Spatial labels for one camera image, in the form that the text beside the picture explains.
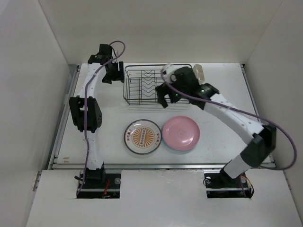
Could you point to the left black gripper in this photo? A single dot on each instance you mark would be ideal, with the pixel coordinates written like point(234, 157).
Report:
point(118, 75)

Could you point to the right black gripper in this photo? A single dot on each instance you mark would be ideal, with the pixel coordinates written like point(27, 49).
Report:
point(164, 89)

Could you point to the dark wire dish rack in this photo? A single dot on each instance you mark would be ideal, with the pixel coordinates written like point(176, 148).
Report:
point(140, 83)

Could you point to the pink plate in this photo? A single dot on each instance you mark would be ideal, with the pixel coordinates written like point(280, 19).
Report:
point(181, 128)

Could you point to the white plate with red print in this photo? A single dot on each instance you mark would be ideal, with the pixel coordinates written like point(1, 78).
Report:
point(142, 133)

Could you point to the white plate with flower outline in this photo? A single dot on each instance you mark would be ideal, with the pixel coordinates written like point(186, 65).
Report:
point(142, 151)

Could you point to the blue plate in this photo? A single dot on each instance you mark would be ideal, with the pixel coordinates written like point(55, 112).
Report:
point(180, 145)

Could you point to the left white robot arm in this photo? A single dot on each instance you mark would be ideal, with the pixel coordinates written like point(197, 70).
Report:
point(85, 112)

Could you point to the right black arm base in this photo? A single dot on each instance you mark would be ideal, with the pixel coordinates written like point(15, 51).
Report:
point(219, 185)

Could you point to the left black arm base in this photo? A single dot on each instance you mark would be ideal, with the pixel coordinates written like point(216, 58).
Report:
point(104, 185)

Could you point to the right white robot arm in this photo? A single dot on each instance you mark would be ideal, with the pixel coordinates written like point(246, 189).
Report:
point(260, 139)

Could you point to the beige plastic cutlery holder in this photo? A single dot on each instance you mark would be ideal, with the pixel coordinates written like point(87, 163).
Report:
point(199, 73)

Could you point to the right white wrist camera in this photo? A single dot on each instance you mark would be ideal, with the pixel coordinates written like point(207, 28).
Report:
point(167, 72)

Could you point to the aluminium rail frame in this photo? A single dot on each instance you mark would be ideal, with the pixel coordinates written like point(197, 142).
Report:
point(218, 144)

